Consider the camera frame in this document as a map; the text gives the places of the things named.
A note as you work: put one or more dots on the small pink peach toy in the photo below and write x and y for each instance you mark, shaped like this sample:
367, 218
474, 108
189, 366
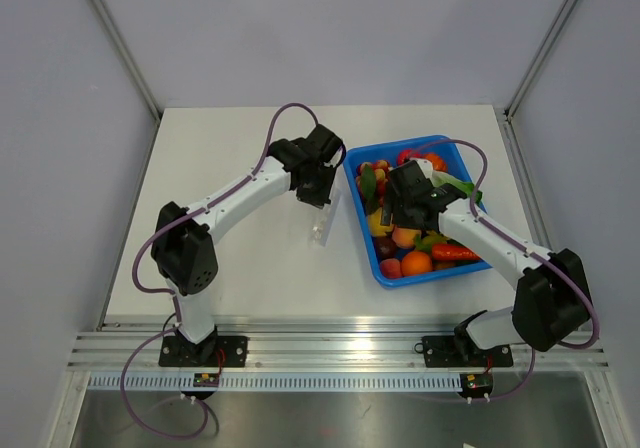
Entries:
391, 268

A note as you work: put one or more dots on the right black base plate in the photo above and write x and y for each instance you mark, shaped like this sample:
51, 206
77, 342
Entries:
440, 351

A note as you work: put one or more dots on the dark purple plum toy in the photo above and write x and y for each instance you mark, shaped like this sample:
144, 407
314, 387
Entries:
385, 248

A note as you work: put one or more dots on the red carrot toy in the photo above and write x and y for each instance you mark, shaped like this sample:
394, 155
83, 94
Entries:
453, 253

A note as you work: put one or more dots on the white slotted cable duct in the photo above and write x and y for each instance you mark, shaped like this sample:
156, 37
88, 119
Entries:
278, 382

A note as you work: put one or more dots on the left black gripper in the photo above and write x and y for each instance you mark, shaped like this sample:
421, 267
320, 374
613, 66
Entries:
321, 198

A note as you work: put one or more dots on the blue plastic bin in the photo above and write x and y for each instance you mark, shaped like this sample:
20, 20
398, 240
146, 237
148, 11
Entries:
389, 151

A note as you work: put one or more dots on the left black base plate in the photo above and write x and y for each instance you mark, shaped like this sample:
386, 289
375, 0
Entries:
232, 350

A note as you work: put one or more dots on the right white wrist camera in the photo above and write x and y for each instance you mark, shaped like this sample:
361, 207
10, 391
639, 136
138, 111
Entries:
426, 167

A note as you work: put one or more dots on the red strawberry toy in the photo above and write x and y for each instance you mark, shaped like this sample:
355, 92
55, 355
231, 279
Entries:
404, 156

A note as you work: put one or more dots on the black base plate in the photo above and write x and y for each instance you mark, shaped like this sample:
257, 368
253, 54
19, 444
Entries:
440, 351
232, 350

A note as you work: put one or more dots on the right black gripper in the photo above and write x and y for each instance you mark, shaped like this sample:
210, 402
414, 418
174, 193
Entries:
391, 197

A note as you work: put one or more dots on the orange persimmon toy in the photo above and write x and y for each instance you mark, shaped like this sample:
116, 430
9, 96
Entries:
437, 162

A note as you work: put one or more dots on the aluminium mounting rail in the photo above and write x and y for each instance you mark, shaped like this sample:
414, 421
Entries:
334, 344

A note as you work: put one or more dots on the clear zip top bag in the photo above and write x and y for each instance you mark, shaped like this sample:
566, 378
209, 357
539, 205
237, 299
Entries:
323, 220

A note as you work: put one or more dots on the green cabbage toy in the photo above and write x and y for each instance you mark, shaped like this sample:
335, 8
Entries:
457, 185

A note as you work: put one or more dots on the green leaf toy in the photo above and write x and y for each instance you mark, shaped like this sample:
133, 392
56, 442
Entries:
368, 186

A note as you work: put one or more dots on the orange fruit toy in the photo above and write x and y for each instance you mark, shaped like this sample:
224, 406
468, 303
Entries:
416, 263

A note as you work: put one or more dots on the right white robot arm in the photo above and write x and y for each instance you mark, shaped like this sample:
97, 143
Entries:
552, 297

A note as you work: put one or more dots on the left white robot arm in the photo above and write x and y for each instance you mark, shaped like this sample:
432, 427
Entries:
185, 254

